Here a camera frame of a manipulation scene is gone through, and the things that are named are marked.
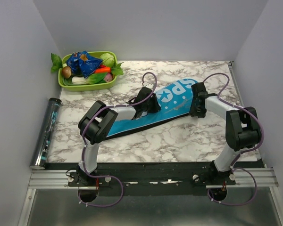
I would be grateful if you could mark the green leaf left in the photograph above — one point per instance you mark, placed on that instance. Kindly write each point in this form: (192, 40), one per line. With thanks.
(56, 62)

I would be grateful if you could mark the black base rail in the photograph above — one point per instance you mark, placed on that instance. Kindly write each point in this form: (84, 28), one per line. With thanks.
(151, 179)

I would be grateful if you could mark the blue racket cover bag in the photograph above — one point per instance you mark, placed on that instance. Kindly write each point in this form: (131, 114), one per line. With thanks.
(174, 100)

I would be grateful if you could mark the green cabbage toy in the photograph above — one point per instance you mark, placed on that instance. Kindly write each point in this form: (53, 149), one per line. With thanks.
(107, 60)

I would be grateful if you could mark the green plastic basket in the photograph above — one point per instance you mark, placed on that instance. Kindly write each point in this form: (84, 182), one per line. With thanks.
(67, 84)

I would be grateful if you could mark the green leaf right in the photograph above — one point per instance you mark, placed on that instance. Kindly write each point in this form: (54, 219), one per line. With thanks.
(116, 70)

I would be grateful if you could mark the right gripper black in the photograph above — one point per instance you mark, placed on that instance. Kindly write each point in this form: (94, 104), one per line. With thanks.
(192, 111)

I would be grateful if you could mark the orange carrot toy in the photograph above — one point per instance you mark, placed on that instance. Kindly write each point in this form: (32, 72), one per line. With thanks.
(103, 70)

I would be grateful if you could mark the blue snack bag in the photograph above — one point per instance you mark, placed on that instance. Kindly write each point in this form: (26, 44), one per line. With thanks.
(82, 63)

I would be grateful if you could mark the black shuttlecock tube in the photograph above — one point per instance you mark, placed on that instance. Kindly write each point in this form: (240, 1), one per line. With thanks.
(40, 154)

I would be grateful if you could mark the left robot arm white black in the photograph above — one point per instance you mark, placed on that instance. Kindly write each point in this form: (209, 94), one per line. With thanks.
(99, 120)

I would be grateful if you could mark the green leaf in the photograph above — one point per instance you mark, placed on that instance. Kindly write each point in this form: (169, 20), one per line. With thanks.
(116, 70)
(56, 62)

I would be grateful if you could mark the green leafy vegetable toy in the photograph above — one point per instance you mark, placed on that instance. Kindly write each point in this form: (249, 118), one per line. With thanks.
(96, 78)

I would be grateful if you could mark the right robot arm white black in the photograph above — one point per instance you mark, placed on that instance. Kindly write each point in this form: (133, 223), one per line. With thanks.
(243, 131)

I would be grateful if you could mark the pink onion toy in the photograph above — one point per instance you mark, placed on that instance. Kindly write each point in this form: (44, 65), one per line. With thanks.
(108, 78)

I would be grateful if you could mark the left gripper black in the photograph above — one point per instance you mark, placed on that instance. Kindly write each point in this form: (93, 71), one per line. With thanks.
(155, 107)

